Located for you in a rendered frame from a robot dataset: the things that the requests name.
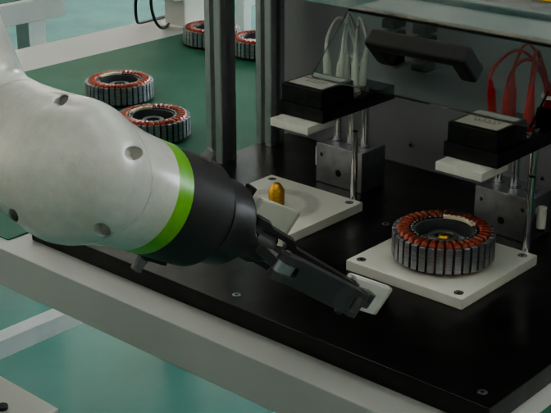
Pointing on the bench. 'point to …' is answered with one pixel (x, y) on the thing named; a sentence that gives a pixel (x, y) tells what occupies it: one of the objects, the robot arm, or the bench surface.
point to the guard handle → (424, 52)
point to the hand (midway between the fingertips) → (328, 259)
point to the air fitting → (541, 218)
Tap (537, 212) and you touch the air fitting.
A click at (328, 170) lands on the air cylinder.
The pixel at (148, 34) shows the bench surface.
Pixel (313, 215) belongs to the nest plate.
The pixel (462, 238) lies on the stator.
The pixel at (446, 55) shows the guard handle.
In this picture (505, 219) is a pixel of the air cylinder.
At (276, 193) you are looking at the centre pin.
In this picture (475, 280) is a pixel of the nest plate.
